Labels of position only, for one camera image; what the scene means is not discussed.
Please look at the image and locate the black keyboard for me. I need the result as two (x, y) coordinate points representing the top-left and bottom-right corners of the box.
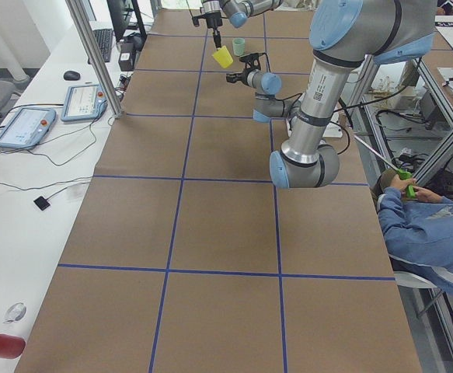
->
(93, 29), (113, 62)

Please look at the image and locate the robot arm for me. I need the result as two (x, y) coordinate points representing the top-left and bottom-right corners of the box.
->
(192, 0), (283, 49)
(270, 1), (437, 189)

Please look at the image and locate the black monitor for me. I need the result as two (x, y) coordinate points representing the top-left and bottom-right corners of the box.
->
(106, 0), (147, 41)

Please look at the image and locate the small black square pad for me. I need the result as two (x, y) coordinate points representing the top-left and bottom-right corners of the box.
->
(33, 196), (51, 211)

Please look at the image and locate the aluminium frame post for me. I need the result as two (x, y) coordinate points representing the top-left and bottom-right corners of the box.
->
(65, 0), (123, 119)

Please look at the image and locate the teach pendant tablet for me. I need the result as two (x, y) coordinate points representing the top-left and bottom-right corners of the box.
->
(0, 107), (57, 150)
(61, 84), (107, 122)

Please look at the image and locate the far teach pendant tablet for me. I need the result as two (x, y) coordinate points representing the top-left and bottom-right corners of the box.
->
(61, 84), (107, 122)

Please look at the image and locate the person in blue hoodie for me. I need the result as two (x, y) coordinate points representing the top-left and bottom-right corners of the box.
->
(371, 169), (453, 295)

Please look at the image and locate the long reacher grabber tool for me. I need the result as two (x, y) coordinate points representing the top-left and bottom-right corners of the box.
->
(354, 135), (416, 199)

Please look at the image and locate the green plastic cup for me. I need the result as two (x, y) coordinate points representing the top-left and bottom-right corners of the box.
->
(232, 37), (246, 57)

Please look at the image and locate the white chair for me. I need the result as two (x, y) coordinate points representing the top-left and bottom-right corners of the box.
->
(394, 270), (437, 289)

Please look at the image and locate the black box with label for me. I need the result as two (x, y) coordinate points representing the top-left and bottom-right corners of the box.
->
(118, 42), (137, 72)

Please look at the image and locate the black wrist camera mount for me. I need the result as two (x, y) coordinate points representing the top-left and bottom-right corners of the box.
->
(239, 52), (267, 71)

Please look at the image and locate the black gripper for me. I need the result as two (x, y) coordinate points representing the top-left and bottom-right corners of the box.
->
(226, 71), (249, 85)
(205, 12), (222, 49)

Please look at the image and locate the yellow plastic cup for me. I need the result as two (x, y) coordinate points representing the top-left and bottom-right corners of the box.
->
(212, 45), (233, 69)

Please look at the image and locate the black computer mouse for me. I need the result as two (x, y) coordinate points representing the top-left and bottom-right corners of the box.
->
(63, 70), (81, 81)

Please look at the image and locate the near teach pendant tablet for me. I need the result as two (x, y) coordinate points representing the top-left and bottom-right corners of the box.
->
(0, 107), (57, 150)

